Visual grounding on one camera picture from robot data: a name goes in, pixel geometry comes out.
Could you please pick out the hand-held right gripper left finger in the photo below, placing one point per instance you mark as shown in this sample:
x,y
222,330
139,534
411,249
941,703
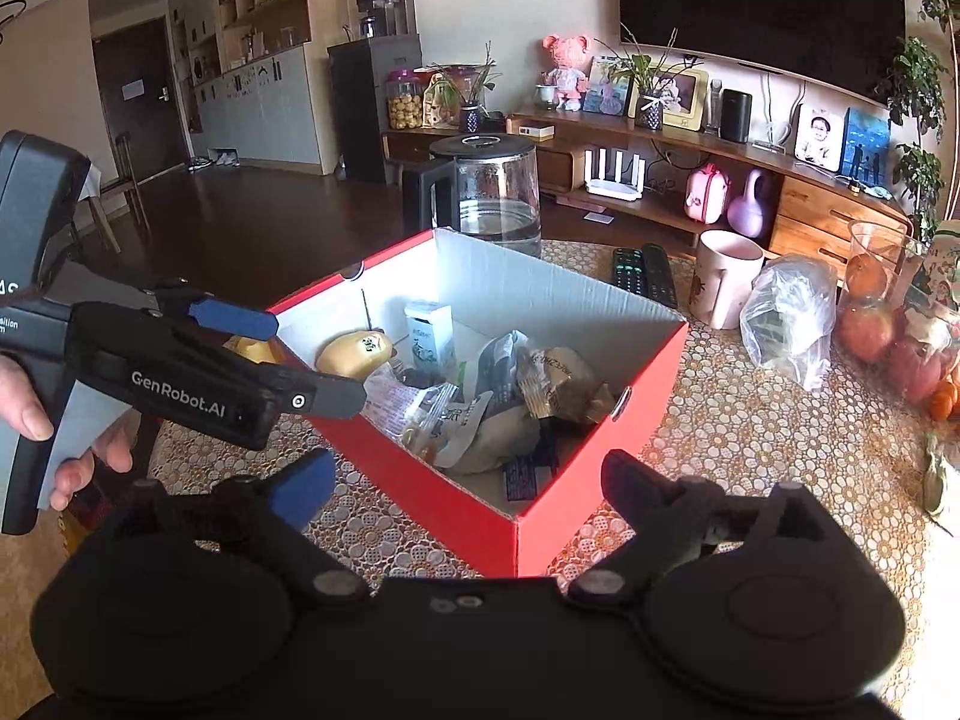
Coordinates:
x,y
304,487

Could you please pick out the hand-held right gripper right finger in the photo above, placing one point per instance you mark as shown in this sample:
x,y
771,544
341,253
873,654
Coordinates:
x,y
626,480

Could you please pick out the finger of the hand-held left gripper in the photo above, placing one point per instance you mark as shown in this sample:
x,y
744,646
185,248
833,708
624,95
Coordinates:
x,y
334,396
232,319

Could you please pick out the yellow drink bottle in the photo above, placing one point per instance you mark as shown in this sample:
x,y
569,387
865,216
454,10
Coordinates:
x,y
352,356

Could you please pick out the clear purple print cake packet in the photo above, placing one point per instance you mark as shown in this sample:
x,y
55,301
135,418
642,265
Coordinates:
x,y
412,420

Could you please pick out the small white blue carton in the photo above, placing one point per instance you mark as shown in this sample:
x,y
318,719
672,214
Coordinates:
x,y
429,337

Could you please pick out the red cardboard box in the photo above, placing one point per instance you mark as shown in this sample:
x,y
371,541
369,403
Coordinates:
x,y
450,510

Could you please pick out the lace-covered desktop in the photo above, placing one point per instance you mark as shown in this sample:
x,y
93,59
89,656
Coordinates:
x,y
787,450

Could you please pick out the person's left hand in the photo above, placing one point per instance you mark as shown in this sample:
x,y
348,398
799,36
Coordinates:
x,y
22,405

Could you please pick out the yellow toy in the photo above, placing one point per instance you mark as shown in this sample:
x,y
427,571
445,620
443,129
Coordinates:
x,y
251,352

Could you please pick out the brown snack packet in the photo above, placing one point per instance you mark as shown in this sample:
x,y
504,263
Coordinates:
x,y
562,386

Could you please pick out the pair of shoes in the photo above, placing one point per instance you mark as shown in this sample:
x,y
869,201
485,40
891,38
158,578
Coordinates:
x,y
214,159

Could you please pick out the wooden chair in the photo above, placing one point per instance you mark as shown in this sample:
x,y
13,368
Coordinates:
x,y
124,180

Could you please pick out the pale pink mug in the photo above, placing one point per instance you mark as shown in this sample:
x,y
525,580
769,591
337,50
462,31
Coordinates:
x,y
724,277

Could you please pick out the clear plastic bag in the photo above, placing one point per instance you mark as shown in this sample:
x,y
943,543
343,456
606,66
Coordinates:
x,y
787,322

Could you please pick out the dark wooden door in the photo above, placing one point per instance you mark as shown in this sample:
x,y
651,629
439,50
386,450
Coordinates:
x,y
139,90

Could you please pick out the glass electric kettle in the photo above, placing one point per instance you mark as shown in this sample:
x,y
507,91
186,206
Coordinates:
x,y
495,195

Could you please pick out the jar of yellow fruit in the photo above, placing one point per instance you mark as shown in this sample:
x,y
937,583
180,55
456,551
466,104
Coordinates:
x,y
405,105

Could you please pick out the red apple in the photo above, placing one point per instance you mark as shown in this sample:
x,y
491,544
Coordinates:
x,y
916,369
866,331

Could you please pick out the purple kettlebell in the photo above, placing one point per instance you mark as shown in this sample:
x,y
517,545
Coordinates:
x,y
746,214

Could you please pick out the pink toy bag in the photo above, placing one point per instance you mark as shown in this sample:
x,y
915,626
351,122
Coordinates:
x,y
707,195

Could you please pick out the white router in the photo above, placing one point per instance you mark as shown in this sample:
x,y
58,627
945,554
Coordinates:
x,y
615,184

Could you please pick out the small potted green plant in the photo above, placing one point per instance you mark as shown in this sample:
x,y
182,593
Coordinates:
x,y
469,118

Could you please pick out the white green work gloves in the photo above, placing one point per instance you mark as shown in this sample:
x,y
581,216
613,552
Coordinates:
x,y
941,476

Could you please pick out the orange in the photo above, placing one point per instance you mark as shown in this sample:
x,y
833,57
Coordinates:
x,y
868,275

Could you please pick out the wooden television cabinet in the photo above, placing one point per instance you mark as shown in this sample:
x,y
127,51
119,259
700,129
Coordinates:
x,y
810,210

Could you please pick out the pile of tangerines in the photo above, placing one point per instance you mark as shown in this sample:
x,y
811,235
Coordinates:
x,y
946,399

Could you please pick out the small beige box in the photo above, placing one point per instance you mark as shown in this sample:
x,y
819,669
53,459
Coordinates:
x,y
536,131

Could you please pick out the clear plastic fruit bowl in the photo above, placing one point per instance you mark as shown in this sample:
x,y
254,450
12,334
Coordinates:
x,y
877,240

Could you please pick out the potted plant with bow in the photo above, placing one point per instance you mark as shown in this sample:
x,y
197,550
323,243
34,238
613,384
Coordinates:
x,y
649,114

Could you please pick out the small white plant pot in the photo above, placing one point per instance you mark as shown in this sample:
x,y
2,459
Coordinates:
x,y
547,97

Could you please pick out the green white patterned bag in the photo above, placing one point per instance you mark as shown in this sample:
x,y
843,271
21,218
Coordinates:
x,y
941,270

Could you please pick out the black speaker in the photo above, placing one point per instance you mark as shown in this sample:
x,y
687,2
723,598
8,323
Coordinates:
x,y
736,116

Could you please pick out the blue illustrated card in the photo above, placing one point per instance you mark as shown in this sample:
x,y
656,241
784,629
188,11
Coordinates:
x,y
606,90

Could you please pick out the white framed baby photo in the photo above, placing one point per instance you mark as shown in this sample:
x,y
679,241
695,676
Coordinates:
x,y
819,136

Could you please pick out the pink plush doll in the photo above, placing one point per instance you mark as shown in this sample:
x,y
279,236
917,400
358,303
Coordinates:
x,y
566,71

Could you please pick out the blue picture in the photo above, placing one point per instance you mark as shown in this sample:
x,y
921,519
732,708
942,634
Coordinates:
x,y
866,146

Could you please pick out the tall potted tree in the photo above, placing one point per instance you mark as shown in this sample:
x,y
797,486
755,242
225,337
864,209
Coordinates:
x,y
911,90

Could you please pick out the black flat television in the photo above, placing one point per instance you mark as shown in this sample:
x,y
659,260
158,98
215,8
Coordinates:
x,y
750,7

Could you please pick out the grey wall cabinet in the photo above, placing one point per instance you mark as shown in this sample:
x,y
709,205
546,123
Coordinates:
x,y
255,105

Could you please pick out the pale green photo frame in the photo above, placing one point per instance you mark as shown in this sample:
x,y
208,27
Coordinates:
x,y
686,101

